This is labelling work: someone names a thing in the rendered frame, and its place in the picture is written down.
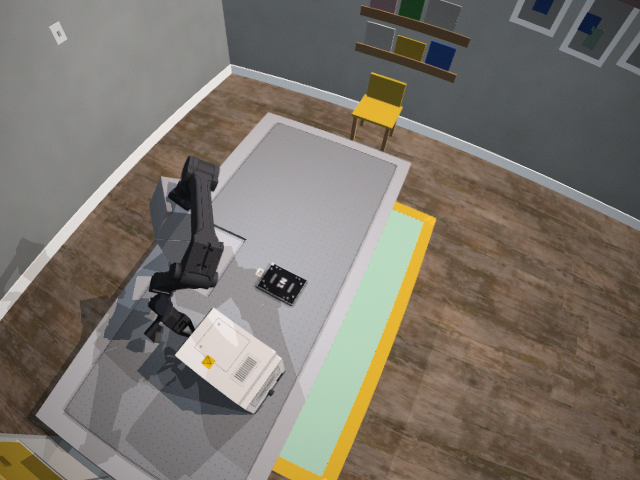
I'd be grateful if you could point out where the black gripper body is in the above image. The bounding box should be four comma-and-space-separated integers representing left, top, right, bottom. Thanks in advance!
170, 307, 190, 333

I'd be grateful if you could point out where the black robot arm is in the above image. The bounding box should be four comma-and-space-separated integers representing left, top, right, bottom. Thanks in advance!
144, 156, 224, 343

